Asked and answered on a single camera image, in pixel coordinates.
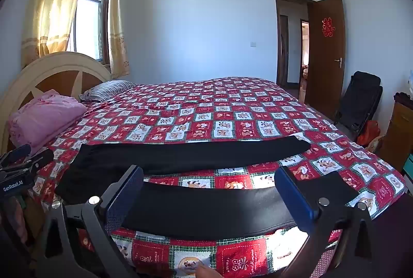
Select narrow yellow curtain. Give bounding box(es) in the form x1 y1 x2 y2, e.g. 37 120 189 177
107 0 131 79

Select red printed patchwork bedspread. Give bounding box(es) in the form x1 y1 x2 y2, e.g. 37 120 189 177
32 76 407 278

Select teal box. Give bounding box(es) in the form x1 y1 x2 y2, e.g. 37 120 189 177
403 154 413 195

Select black folding chair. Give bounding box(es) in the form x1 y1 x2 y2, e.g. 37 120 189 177
333 71 384 141

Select person's right hand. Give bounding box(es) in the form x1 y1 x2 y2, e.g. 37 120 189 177
195 265 221 278

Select folded pink blanket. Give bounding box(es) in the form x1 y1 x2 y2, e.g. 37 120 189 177
8 89 88 154

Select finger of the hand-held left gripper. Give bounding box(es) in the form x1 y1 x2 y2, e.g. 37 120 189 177
0 149 54 180
0 144 32 166

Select red paper door decoration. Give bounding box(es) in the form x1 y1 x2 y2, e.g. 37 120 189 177
321 18 336 38

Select cream wooden headboard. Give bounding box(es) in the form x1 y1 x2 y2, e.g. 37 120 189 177
0 52 113 154

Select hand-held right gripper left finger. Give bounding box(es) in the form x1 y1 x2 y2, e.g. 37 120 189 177
37 165 144 278

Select orange bag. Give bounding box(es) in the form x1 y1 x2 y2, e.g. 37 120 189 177
356 120 381 147

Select striped pillow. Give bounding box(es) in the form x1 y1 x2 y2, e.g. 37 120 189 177
79 80 138 102

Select brown wooden door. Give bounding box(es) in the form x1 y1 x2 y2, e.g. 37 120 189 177
306 0 346 123

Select brown door frame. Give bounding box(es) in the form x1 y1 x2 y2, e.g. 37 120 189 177
274 0 318 89

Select black pants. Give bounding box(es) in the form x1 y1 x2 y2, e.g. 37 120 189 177
55 134 359 241

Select window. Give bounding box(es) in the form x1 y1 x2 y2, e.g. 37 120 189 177
66 0 112 65

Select wooden cabinet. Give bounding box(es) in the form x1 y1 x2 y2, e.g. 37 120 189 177
384 93 413 173

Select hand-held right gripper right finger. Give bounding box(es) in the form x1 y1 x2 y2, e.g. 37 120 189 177
274 165 376 278

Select wide yellow curtain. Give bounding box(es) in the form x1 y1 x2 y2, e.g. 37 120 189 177
21 0 96 70

